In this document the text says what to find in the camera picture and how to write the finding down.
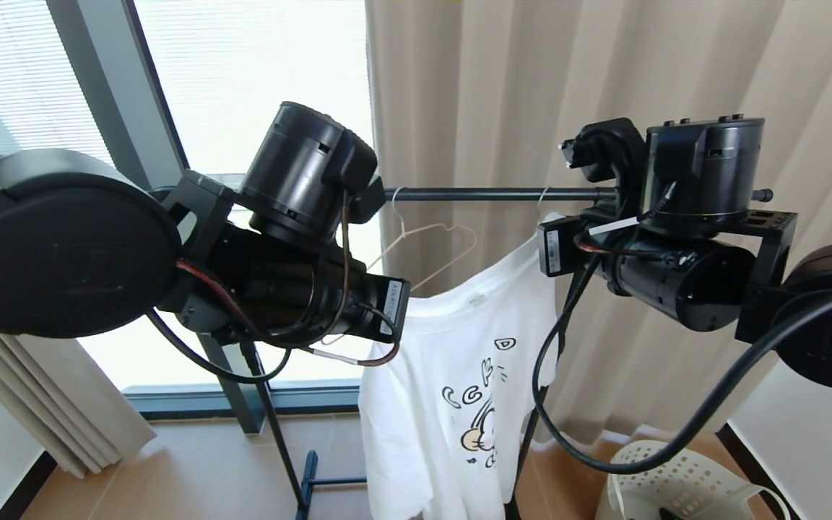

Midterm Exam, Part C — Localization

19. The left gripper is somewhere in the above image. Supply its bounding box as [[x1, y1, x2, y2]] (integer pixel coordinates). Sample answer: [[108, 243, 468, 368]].
[[202, 227, 412, 347]]

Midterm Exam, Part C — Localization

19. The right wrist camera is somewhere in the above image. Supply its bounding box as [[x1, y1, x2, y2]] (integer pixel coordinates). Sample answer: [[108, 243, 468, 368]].
[[558, 117, 649, 218]]

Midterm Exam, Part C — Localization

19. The white printed t-shirt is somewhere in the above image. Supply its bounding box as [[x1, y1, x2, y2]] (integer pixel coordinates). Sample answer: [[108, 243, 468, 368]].
[[357, 210, 566, 520]]

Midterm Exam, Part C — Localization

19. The window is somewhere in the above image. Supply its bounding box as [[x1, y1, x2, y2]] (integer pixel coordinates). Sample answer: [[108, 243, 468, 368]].
[[0, 0, 378, 421]]

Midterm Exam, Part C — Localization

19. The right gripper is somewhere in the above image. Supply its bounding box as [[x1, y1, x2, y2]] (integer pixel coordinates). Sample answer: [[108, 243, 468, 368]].
[[537, 214, 758, 334]]

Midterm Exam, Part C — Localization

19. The white laundry basket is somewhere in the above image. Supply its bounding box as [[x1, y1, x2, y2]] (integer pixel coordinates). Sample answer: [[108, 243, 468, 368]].
[[596, 438, 793, 520]]

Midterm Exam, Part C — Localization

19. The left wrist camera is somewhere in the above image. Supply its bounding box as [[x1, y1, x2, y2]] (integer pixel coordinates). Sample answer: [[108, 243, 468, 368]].
[[344, 173, 389, 225]]

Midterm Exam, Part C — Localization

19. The beige curtain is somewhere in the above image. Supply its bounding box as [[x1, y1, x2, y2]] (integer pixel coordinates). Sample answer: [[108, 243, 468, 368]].
[[363, 0, 832, 446], [0, 325, 157, 480]]

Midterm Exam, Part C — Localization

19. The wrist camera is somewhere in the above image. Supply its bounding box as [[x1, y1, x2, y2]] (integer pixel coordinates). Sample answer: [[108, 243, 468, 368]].
[[558, 117, 649, 218], [344, 173, 389, 225]]

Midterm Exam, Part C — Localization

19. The black clothes rack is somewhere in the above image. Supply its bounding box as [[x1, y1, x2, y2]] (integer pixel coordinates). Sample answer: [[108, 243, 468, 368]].
[[145, 184, 775, 520]]

